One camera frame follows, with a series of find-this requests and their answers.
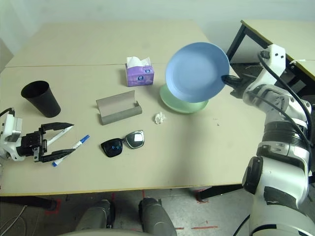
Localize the grey glasses case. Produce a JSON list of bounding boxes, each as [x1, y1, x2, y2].
[[95, 90, 143, 126]]

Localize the beige side table black legs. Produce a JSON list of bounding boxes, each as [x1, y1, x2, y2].
[[225, 20, 315, 99]]

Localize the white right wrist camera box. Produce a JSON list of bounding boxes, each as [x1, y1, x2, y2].
[[260, 44, 286, 77]]

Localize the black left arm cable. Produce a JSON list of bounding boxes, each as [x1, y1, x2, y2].
[[0, 107, 14, 118]]

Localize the grey left robot leg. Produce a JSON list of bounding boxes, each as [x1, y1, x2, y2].
[[73, 199, 115, 236]]

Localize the white floor cable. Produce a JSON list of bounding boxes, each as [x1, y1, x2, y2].
[[0, 205, 28, 236]]

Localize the blue plastic plate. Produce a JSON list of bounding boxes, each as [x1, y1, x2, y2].
[[165, 42, 230, 103]]

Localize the grey robot leg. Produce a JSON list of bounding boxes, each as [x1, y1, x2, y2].
[[138, 198, 177, 236], [73, 199, 115, 236]]

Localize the black table frame beam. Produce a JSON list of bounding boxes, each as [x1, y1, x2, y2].
[[196, 183, 247, 202], [0, 195, 56, 209]]

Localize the green plastic plate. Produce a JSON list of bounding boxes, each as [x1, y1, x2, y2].
[[159, 83, 209, 114]]

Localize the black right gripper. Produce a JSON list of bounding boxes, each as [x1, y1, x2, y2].
[[221, 74, 250, 99]]

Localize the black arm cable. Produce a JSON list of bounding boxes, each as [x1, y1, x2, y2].
[[257, 51, 312, 148], [0, 107, 14, 118]]

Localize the beige robot torso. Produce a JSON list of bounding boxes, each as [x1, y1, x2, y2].
[[56, 228, 148, 236]]

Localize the white paper ball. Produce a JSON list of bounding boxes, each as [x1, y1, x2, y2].
[[154, 112, 167, 124]]

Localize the grey right robot leg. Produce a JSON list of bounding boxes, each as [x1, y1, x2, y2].
[[138, 198, 177, 236]]

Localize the purple tissue box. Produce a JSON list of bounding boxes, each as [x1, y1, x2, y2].
[[126, 56, 155, 87]]

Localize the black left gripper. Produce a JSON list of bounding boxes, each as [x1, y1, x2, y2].
[[17, 121, 76, 164]]

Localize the black sunglasses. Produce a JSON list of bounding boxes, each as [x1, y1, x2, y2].
[[100, 129, 145, 158]]

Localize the black plastic cup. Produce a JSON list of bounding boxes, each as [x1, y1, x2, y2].
[[21, 80, 62, 118]]

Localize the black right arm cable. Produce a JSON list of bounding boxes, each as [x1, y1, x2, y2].
[[257, 51, 312, 148]]

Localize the white marker blue cap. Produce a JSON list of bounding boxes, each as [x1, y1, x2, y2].
[[51, 134, 91, 168]]

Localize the white marker black tip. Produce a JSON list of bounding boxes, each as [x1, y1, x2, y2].
[[47, 124, 74, 147]]

